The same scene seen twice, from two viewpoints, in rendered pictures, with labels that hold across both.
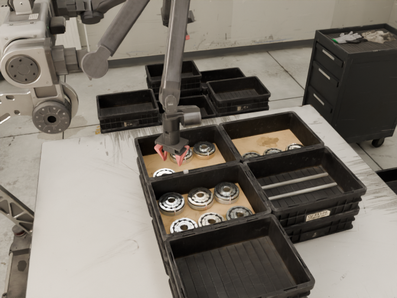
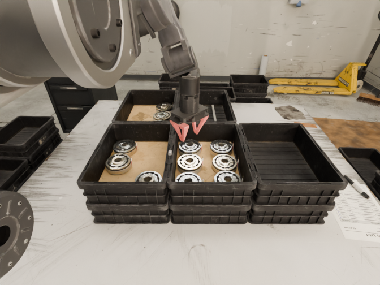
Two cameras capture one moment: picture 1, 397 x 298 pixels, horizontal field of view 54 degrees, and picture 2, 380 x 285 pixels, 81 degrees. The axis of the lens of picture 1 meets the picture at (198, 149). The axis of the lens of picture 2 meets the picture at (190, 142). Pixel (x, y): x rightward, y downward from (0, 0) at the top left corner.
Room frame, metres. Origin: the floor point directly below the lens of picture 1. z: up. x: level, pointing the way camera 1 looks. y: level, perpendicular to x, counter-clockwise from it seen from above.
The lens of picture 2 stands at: (0.91, 0.67, 1.46)
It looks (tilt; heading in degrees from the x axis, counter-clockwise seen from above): 36 degrees down; 287
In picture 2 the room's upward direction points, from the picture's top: straight up
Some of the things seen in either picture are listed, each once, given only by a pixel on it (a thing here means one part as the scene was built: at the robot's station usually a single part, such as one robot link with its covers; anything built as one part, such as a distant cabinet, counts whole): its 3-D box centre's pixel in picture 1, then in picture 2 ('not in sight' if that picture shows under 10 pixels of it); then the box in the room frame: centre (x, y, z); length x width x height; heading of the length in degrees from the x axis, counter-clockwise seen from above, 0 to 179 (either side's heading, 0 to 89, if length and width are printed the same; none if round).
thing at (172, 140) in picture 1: (171, 136); (189, 103); (1.09, 0.09, 1.17); 0.10 x 0.07 x 0.07; 62
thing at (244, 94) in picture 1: (236, 114); (32, 152); (2.51, -0.29, 0.37); 0.40 x 0.30 x 0.45; 105
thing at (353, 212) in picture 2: not in sight; (354, 206); (0.43, -0.11, 0.70); 0.33 x 0.23 x 0.01; 104
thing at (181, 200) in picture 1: (171, 201); (188, 182); (1.09, 0.11, 0.86); 0.10 x 0.10 x 0.01
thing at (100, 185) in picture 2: (185, 151); (133, 150); (1.34, 0.06, 0.92); 0.40 x 0.30 x 0.02; 107
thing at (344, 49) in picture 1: (353, 92); (86, 95); (2.70, -1.22, 0.45); 0.60 x 0.45 x 0.90; 104
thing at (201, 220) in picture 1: (211, 222); (224, 162); (0.98, -0.05, 0.86); 0.10 x 0.10 x 0.01
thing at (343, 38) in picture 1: (347, 37); not in sight; (2.75, -1.09, 0.88); 0.25 x 0.19 x 0.03; 104
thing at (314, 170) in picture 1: (300, 186); (203, 113); (1.17, -0.41, 0.87); 0.40 x 0.30 x 0.11; 107
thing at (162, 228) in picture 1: (206, 198); (208, 150); (1.05, -0.03, 0.92); 0.40 x 0.30 x 0.02; 107
